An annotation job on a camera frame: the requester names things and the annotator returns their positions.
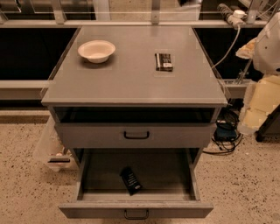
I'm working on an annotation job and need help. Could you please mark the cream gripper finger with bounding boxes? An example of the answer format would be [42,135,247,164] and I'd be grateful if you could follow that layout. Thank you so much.
[237,75,280,136]
[235,38,256,60]

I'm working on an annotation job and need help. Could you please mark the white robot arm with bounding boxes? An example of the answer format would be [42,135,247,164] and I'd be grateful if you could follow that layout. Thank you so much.
[236,12,280,135]

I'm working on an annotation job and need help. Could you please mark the dark snack bar on counter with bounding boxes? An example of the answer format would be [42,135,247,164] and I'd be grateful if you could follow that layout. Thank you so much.
[155,53,173,72]

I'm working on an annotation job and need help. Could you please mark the open grey lower drawer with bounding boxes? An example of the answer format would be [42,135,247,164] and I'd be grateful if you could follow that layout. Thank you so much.
[59,149,214,220]

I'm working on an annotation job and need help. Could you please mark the grey drawer cabinet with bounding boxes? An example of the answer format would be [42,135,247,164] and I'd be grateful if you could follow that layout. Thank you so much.
[40,25,228,170]

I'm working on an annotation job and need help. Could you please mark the closed grey upper drawer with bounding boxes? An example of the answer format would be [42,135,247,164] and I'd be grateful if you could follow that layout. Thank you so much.
[55,123,216,149]

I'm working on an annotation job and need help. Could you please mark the metal diagonal rod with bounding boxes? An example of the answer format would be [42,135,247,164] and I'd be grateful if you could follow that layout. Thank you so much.
[234,59,252,84]

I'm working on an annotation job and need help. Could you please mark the white power strip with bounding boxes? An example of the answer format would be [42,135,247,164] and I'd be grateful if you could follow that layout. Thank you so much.
[217,3,246,29]

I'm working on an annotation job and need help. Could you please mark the dark cabinet at right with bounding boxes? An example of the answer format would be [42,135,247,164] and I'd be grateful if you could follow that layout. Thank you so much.
[255,105,280,142]

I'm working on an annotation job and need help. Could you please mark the blue electronic box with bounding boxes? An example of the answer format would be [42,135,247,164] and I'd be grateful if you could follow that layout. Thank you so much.
[213,123,237,142]

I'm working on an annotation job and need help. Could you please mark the white paper bowl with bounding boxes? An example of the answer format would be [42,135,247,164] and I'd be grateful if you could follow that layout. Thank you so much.
[78,40,116,64]

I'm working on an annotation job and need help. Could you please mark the clear plastic bin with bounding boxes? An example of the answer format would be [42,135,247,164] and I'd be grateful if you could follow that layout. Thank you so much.
[33,116,78,172]

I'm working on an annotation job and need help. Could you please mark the white power cable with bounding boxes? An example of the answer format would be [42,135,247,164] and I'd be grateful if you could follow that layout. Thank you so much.
[211,24,242,70]

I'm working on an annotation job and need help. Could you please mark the black cable bundle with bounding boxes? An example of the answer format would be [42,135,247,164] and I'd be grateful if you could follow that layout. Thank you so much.
[202,99,245,156]

